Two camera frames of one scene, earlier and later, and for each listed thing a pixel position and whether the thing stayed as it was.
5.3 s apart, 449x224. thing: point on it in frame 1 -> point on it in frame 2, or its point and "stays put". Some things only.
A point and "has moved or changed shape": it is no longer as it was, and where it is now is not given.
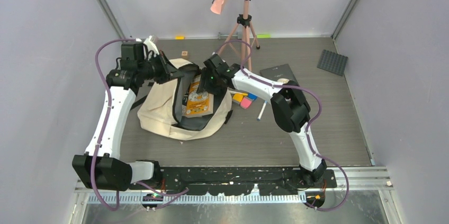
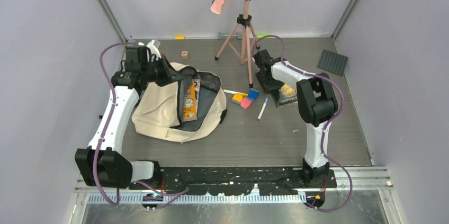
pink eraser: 245,102 stays put
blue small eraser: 252,96 stays put
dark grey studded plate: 332,62 stays put
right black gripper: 204,84 -> 266,86
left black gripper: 169,71 stays put
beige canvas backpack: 162,111 has moved or changed shape
